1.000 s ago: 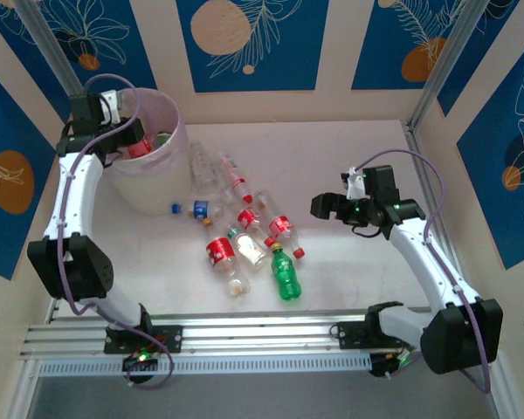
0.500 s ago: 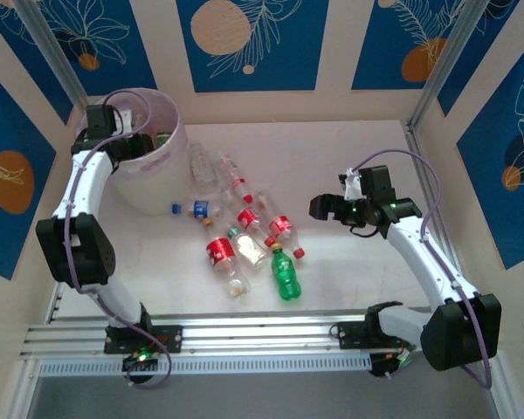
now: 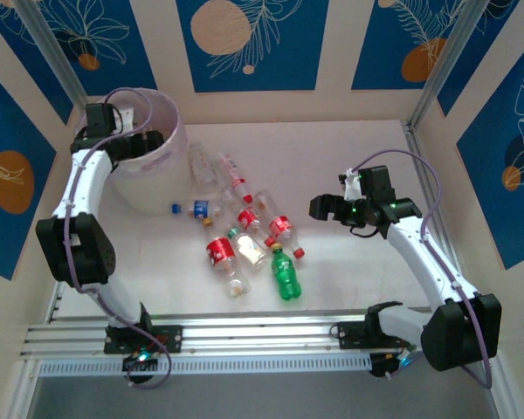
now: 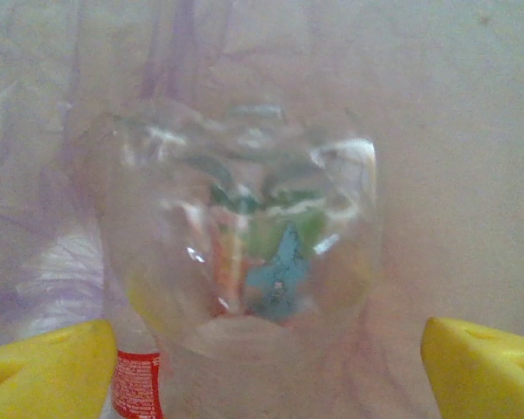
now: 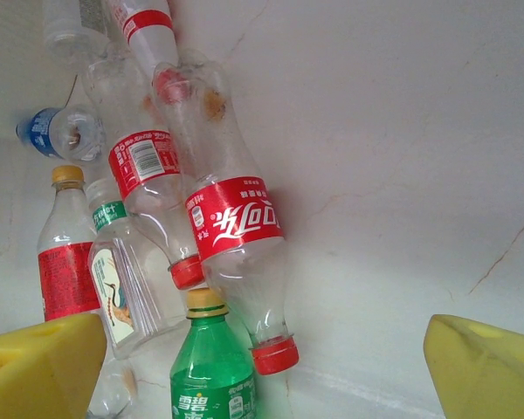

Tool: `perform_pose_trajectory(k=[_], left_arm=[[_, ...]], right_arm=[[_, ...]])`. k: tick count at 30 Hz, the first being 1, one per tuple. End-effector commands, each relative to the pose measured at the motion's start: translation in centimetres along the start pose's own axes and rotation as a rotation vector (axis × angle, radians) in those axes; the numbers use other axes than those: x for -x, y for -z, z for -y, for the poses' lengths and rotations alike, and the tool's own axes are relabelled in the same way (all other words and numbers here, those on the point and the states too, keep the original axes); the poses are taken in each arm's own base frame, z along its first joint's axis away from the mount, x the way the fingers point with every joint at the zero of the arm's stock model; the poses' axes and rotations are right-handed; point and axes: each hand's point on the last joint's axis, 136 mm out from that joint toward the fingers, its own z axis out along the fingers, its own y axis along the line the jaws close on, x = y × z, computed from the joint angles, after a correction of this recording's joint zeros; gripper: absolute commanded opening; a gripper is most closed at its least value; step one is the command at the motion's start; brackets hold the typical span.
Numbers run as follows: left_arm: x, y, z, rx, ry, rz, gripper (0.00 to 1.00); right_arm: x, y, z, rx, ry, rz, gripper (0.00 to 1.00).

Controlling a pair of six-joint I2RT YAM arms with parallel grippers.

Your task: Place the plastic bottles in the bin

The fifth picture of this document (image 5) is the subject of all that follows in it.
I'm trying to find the clear bottle crane label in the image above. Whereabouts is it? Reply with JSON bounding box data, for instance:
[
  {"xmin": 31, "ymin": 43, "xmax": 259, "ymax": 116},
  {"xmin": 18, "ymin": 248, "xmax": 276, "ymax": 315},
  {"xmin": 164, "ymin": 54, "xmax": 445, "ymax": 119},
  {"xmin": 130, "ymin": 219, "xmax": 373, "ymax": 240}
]
[{"xmin": 86, "ymin": 177, "xmax": 161, "ymax": 361}]

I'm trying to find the small red barcode label bottle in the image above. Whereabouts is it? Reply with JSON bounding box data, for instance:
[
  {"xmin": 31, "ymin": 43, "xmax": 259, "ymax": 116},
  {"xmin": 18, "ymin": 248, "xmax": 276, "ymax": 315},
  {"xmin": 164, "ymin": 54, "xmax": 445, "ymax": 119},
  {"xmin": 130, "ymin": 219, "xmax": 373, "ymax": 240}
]
[{"xmin": 107, "ymin": 128, "xmax": 207, "ymax": 291}]

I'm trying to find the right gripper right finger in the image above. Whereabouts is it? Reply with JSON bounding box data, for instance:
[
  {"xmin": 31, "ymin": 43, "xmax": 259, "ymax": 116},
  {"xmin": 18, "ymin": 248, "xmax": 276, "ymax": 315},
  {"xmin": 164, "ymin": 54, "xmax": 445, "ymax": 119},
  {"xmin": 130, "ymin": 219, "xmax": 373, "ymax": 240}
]
[{"xmin": 422, "ymin": 313, "xmax": 524, "ymax": 419}]

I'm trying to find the yellow cap red label bottle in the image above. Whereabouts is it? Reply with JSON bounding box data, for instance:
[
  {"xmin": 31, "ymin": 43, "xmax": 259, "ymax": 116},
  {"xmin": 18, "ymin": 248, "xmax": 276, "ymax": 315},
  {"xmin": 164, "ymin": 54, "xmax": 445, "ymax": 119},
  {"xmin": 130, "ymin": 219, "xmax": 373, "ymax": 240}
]
[{"xmin": 36, "ymin": 164, "xmax": 102, "ymax": 325}]

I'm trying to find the clear plastic bottle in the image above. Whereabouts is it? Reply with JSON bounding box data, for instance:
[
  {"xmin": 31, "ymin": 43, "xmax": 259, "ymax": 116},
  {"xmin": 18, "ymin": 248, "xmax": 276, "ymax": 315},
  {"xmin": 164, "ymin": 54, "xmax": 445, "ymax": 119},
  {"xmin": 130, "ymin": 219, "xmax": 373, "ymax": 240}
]
[
  {"xmin": 80, "ymin": 45, "xmax": 161, "ymax": 141},
  {"xmin": 86, "ymin": 360, "xmax": 137, "ymax": 419}
]

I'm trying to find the green soda bottle yellow cap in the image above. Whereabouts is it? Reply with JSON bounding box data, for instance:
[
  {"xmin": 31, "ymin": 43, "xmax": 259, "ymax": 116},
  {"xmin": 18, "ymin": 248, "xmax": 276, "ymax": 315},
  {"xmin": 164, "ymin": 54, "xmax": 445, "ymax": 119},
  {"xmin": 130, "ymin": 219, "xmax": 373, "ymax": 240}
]
[{"xmin": 169, "ymin": 287, "xmax": 259, "ymax": 419}]

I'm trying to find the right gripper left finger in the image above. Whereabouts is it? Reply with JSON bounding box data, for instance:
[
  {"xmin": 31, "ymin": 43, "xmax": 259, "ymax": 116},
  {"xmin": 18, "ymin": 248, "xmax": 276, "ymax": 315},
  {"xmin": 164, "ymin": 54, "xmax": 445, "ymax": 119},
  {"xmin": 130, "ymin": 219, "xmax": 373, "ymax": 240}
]
[{"xmin": 0, "ymin": 312, "xmax": 108, "ymax": 419}]

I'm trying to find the large cola bottle red cap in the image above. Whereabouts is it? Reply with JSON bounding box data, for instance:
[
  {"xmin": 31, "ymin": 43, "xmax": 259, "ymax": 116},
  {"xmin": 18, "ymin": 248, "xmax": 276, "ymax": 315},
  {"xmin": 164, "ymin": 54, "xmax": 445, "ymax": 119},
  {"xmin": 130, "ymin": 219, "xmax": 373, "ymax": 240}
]
[{"xmin": 150, "ymin": 59, "xmax": 301, "ymax": 376}]

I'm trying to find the red band water bottle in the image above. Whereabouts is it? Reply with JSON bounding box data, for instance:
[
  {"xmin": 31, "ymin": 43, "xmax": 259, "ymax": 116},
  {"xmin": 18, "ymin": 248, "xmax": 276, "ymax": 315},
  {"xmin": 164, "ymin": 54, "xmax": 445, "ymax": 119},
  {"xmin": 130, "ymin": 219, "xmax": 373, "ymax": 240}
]
[{"xmin": 106, "ymin": 0, "xmax": 180, "ymax": 82}]

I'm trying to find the clear bottle grey label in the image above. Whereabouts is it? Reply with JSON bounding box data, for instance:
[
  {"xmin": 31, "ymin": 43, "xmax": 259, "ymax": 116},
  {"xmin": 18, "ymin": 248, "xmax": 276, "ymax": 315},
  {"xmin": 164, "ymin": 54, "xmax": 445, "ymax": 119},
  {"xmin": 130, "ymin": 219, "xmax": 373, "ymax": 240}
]
[{"xmin": 42, "ymin": 0, "xmax": 111, "ymax": 66}]

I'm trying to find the blue label clear bottle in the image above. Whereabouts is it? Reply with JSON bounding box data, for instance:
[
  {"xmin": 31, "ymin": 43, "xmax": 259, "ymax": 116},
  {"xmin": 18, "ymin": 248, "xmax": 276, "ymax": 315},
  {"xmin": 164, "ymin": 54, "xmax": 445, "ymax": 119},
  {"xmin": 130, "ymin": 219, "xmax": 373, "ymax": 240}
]
[{"xmin": 16, "ymin": 104, "xmax": 107, "ymax": 162}]

